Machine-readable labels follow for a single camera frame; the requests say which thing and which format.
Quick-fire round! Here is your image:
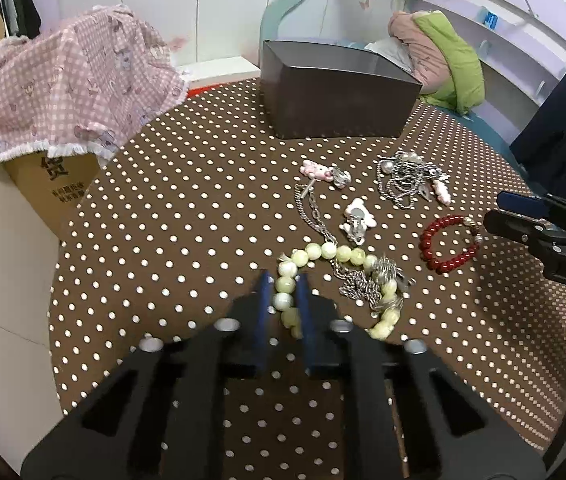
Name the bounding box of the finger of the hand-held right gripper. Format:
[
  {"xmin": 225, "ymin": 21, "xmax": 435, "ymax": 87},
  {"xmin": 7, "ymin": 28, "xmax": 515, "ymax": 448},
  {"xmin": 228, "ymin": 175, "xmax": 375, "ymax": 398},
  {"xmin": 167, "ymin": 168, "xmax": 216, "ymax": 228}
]
[
  {"xmin": 497, "ymin": 191, "xmax": 566, "ymax": 233},
  {"xmin": 483, "ymin": 210, "xmax": 566, "ymax": 261}
]

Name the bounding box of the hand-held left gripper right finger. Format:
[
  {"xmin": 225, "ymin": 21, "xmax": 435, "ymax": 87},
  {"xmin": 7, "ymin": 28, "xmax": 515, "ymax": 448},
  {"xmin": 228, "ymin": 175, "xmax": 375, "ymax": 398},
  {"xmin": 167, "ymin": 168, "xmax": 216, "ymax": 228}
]
[{"xmin": 297, "ymin": 275, "xmax": 546, "ymax": 480}]

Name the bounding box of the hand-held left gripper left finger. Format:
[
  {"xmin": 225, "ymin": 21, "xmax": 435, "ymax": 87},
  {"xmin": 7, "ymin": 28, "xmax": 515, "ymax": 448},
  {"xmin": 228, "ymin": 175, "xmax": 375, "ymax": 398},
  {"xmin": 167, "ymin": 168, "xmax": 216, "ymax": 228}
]
[{"xmin": 20, "ymin": 270, "xmax": 272, "ymax": 480}]

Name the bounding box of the pale green bead bracelet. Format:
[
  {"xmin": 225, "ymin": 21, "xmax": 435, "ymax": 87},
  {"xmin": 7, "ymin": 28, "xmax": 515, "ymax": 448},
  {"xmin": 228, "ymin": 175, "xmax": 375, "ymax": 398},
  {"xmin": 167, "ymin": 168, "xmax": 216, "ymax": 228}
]
[{"xmin": 273, "ymin": 241, "xmax": 404, "ymax": 341}]

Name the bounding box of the red bead bracelet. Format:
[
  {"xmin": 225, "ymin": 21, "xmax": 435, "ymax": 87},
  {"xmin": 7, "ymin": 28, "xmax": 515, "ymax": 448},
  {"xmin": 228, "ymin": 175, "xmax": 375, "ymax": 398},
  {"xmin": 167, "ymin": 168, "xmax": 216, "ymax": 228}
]
[{"xmin": 419, "ymin": 214, "xmax": 484, "ymax": 276}]

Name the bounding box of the dark grey box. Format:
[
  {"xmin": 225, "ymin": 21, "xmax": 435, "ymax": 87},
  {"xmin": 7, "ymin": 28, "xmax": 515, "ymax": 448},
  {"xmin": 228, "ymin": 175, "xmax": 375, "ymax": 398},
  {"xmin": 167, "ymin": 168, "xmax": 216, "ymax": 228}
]
[{"xmin": 260, "ymin": 39, "xmax": 422, "ymax": 140}]

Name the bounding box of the pink and white pendant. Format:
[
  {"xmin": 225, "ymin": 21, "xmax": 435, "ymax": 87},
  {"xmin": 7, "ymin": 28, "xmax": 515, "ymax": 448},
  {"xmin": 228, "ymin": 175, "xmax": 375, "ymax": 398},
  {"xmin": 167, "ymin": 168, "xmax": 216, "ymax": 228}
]
[{"xmin": 433, "ymin": 180, "xmax": 454, "ymax": 206}]

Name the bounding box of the silver tassel pendant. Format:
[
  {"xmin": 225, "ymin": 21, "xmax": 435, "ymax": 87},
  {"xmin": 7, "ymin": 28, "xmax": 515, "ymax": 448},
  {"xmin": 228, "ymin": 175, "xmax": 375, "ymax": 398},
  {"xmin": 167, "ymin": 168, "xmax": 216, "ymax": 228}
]
[{"xmin": 370, "ymin": 257, "xmax": 416, "ymax": 318}]

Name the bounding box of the white bear clip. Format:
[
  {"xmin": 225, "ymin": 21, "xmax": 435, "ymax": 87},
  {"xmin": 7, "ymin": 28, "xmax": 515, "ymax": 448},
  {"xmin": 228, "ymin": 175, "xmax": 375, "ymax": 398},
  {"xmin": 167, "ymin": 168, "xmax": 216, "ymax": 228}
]
[{"xmin": 339, "ymin": 198, "xmax": 376, "ymax": 246}]

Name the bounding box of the brown dotted tablecloth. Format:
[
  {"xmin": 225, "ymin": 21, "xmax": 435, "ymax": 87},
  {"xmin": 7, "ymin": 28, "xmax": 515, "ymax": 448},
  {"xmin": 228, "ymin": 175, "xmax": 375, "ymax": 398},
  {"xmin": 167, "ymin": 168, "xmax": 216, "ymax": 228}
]
[{"xmin": 49, "ymin": 76, "xmax": 566, "ymax": 480}]

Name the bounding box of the pink cat charm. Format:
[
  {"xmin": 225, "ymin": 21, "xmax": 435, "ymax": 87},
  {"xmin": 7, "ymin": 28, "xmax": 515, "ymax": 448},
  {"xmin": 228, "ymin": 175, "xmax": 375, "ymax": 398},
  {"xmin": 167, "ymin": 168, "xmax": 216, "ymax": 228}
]
[{"xmin": 300, "ymin": 160, "xmax": 334, "ymax": 182}]

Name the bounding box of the pink and green duvet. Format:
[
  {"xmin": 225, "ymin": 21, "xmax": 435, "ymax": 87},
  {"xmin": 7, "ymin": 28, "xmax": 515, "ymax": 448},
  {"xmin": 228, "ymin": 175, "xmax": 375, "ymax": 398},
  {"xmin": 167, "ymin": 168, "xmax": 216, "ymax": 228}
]
[{"xmin": 388, "ymin": 10, "xmax": 486, "ymax": 116}]

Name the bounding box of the white pillow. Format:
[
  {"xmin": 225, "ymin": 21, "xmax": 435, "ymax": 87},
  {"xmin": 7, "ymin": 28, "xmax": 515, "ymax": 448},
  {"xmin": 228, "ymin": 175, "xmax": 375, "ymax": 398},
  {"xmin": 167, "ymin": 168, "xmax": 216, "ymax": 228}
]
[{"xmin": 365, "ymin": 40, "xmax": 416, "ymax": 73}]

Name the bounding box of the red stool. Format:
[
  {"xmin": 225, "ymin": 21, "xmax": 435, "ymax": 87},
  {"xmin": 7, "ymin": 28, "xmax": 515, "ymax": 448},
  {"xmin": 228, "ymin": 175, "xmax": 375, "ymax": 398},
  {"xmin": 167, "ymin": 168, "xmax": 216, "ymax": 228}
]
[{"xmin": 185, "ymin": 82, "xmax": 244, "ymax": 100}]

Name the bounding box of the cardboard box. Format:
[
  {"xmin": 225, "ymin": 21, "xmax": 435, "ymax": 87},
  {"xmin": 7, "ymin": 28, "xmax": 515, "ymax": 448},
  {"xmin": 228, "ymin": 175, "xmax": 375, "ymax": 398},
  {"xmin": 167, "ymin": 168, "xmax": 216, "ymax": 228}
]
[{"xmin": 3, "ymin": 147, "xmax": 108, "ymax": 241}]

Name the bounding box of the white flat box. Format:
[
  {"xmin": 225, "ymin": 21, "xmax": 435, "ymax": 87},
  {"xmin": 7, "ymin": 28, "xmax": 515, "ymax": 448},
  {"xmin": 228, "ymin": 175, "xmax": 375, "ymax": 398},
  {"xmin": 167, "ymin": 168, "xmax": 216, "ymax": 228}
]
[{"xmin": 175, "ymin": 57, "xmax": 262, "ymax": 86}]

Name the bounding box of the white cabinet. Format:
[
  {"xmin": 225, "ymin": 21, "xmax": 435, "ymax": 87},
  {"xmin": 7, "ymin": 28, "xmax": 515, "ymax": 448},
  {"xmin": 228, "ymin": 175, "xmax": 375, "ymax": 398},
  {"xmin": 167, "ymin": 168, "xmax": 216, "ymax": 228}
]
[{"xmin": 0, "ymin": 157, "xmax": 71, "ymax": 461}]

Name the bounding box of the pink checked cloth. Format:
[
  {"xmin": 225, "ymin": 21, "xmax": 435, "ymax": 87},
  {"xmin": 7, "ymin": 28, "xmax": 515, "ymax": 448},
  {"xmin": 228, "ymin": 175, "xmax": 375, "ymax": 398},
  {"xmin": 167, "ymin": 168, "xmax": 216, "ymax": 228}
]
[{"xmin": 0, "ymin": 4, "xmax": 191, "ymax": 167}]

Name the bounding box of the white wardrobe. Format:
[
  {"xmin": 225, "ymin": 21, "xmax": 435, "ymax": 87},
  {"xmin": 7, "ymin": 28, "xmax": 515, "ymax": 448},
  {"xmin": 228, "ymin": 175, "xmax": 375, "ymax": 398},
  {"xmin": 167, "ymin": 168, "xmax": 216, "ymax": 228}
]
[{"xmin": 28, "ymin": 0, "xmax": 414, "ymax": 71}]

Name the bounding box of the silver chain necklace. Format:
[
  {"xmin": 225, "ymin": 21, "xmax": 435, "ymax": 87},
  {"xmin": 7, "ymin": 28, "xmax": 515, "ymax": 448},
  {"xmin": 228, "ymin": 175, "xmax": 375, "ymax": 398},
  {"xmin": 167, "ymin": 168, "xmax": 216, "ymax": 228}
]
[{"xmin": 294, "ymin": 182, "xmax": 378, "ymax": 306}]

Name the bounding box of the silver chain bundle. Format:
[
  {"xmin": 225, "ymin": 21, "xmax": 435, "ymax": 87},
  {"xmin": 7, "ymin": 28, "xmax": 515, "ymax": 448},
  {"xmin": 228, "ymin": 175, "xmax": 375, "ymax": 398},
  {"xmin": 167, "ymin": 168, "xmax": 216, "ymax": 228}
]
[{"xmin": 375, "ymin": 151, "xmax": 451, "ymax": 211}]

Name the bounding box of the lilac wall shelf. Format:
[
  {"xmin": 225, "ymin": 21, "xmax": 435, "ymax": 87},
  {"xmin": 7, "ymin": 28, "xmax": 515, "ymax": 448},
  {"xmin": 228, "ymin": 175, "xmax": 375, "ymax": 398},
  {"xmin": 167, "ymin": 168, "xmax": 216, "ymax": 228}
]
[{"xmin": 403, "ymin": 0, "xmax": 566, "ymax": 106}]

